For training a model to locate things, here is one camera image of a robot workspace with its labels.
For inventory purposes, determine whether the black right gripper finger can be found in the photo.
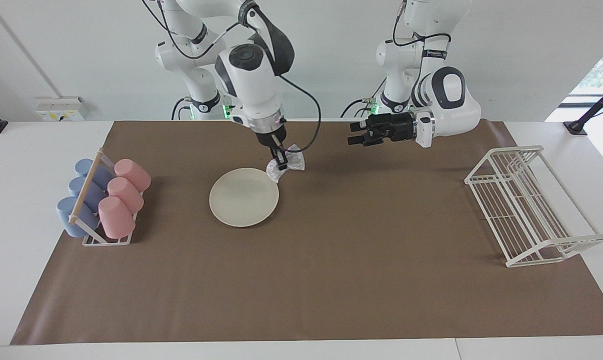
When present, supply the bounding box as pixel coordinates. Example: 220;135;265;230
271;145;290;172

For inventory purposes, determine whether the cream round plate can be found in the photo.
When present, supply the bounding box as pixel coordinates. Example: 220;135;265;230
209;167;280;228

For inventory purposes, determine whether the brown table mat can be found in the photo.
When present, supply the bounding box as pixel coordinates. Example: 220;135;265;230
10;120;603;346

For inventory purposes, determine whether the pink plastic cup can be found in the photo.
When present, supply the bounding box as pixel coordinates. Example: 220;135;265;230
114;158;152;193
107;177;145;214
98;196;136;239

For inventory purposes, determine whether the blue plastic cup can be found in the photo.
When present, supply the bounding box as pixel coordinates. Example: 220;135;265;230
74;158;115;190
68;176;107;211
56;196;101;238

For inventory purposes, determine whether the white cup rack wooden bar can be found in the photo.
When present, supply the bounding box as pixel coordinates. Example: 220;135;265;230
68;148;143;247

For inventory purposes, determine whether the black base cable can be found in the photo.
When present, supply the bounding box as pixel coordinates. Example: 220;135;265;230
340;98;371;119
171;97;191;121

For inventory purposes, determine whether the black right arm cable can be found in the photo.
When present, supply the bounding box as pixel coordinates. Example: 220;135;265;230
249;5;323;154

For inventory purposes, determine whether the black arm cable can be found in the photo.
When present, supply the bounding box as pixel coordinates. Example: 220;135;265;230
249;5;323;154
392;0;453;64

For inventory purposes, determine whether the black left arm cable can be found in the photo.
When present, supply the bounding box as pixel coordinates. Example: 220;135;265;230
392;0;453;64

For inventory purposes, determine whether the white wire dish rack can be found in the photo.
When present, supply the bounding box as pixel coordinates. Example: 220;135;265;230
464;145;603;268

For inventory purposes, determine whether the white wall socket box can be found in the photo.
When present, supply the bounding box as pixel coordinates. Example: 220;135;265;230
35;96;89;122

